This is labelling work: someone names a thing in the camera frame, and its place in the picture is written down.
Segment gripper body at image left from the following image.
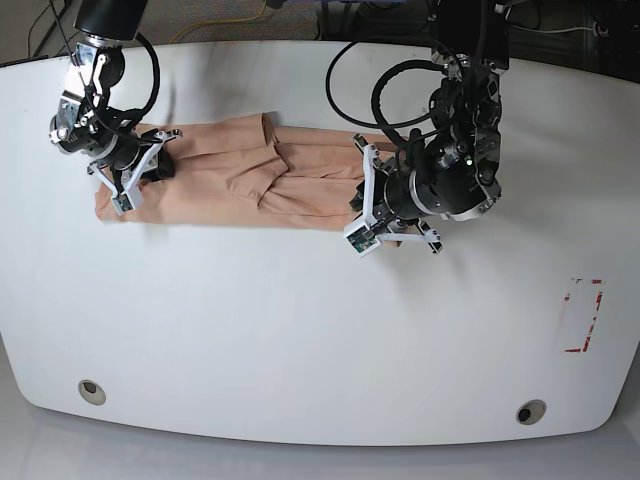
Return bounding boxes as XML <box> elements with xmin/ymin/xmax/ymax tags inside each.
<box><xmin>87</xmin><ymin>128</ymin><xmax>183</xmax><ymax>197</ymax></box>

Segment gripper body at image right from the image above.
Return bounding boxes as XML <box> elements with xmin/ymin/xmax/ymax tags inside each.
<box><xmin>350</xmin><ymin>134</ymin><xmax>443</xmax><ymax>254</ymax></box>

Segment peach t-shirt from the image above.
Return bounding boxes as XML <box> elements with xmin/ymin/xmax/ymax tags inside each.
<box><xmin>95</xmin><ymin>114</ymin><xmax>364</xmax><ymax>231</ymax></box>

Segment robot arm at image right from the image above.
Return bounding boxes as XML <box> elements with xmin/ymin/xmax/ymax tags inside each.
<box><xmin>343</xmin><ymin>1</ymin><xmax>508</xmax><ymax>256</ymax></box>

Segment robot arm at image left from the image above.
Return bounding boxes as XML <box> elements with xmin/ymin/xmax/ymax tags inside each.
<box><xmin>49</xmin><ymin>1</ymin><xmax>183</xmax><ymax>213</ymax></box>

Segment left table grommet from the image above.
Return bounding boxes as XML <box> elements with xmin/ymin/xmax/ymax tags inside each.
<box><xmin>78</xmin><ymin>380</ymin><xmax>106</xmax><ymax>406</ymax></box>

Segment table grommet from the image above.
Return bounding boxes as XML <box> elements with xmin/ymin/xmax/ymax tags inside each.
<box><xmin>78</xmin><ymin>380</ymin><xmax>106</xmax><ymax>406</ymax></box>
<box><xmin>516</xmin><ymin>399</ymin><xmax>547</xmax><ymax>426</ymax></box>

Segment red tape rectangle marker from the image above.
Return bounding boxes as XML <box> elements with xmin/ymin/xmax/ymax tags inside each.
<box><xmin>558</xmin><ymin>278</ymin><xmax>606</xmax><ymax>353</ymax></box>

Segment right table grommet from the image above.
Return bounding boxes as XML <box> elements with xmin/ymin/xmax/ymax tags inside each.
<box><xmin>516</xmin><ymin>399</ymin><xmax>547</xmax><ymax>426</ymax></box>

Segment wrist camera, image-left gripper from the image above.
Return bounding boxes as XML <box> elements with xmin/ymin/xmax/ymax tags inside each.
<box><xmin>111</xmin><ymin>187</ymin><xmax>143</xmax><ymax>216</ymax></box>

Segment wrist camera, image-right gripper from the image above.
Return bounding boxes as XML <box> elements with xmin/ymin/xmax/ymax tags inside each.
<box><xmin>343</xmin><ymin>220</ymin><xmax>382</xmax><ymax>258</ymax></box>

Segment black cable on image-right arm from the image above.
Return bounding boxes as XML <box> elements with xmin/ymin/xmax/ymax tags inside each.
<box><xmin>324</xmin><ymin>0</ymin><xmax>496</xmax><ymax>146</ymax></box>

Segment black cable on image-left arm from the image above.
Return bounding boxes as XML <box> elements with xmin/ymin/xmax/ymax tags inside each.
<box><xmin>49</xmin><ymin>0</ymin><xmax>162</xmax><ymax>186</ymax></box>

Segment black floor cables top left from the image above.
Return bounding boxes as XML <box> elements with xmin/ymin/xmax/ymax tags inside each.
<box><xmin>27</xmin><ymin>0</ymin><xmax>81</xmax><ymax>59</ymax></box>

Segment black floor cables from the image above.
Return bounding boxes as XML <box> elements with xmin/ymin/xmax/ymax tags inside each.
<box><xmin>317</xmin><ymin>0</ymin><xmax>640</xmax><ymax>56</ymax></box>
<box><xmin>27</xmin><ymin>0</ymin><xmax>81</xmax><ymax>59</ymax></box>

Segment black floor cables top right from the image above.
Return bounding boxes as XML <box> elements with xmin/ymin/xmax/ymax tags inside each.
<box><xmin>317</xmin><ymin>0</ymin><xmax>640</xmax><ymax>56</ymax></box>

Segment yellow cable on floor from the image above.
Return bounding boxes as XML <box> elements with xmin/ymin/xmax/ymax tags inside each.
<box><xmin>169</xmin><ymin>0</ymin><xmax>271</xmax><ymax>45</ymax></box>

